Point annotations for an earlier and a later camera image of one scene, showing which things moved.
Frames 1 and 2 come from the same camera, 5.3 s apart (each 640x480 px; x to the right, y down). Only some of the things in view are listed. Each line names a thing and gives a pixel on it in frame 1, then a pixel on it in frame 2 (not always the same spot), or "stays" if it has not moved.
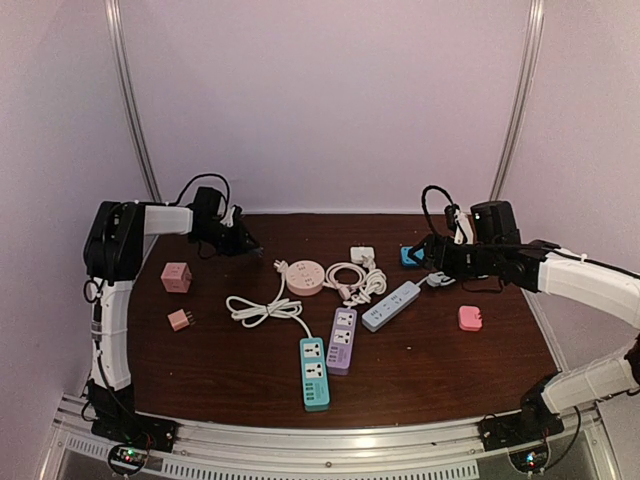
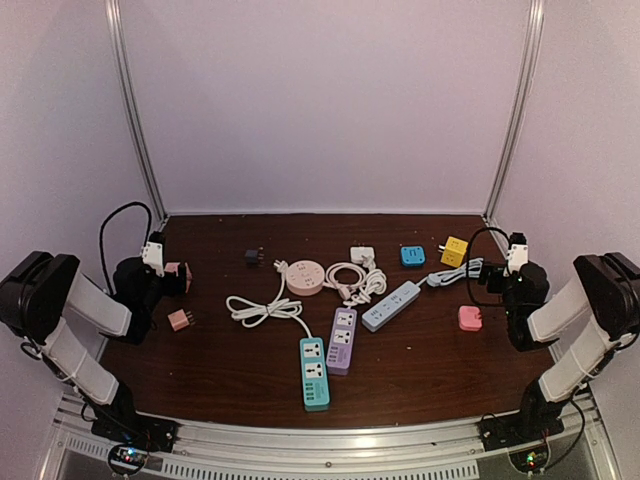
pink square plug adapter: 470,318 stays
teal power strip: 316,393 stays
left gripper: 238,246 to 171,289
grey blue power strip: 388,308 stays
